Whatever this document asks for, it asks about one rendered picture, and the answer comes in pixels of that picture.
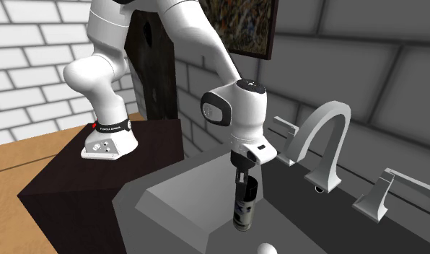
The black spray can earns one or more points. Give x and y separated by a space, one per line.
244 211

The white round object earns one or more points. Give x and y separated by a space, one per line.
267 249

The dark robot stand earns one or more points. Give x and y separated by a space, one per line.
106 183

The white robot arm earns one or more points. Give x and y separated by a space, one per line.
187 38

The grey sink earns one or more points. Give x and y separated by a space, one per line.
187 197

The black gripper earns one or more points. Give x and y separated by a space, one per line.
241 161

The grey arched faucet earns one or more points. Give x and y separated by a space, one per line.
329 140

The dark framed wall picture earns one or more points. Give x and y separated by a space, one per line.
246 24

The dark wooden cabinet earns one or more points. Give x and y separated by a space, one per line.
155 70

